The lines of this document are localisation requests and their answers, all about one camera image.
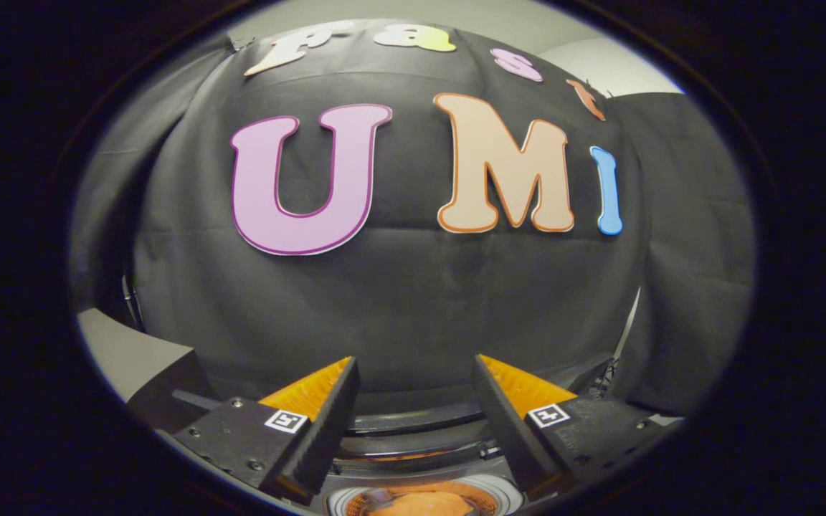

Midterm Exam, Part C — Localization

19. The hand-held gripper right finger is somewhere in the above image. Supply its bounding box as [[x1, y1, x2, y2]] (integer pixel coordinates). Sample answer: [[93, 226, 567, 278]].
[[472, 354, 680, 497]]

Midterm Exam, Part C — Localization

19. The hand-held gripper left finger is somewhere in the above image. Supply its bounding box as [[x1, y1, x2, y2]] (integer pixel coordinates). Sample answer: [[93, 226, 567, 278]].
[[173, 356, 361, 504]]

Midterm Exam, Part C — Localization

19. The orange garment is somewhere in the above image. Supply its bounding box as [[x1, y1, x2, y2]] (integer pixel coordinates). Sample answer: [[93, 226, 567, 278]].
[[366, 489, 480, 516]]

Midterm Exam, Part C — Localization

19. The black backdrop cloth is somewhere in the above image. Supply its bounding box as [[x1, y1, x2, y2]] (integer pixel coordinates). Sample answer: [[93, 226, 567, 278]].
[[69, 18, 756, 416]]

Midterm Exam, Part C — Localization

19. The black light stand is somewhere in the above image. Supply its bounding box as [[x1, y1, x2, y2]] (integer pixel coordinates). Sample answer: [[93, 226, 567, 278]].
[[592, 287, 643, 398], [120, 272, 146, 332]]

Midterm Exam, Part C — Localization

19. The white and grey cabinet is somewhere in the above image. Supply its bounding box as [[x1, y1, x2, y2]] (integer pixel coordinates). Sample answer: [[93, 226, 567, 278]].
[[76, 308, 217, 432]]

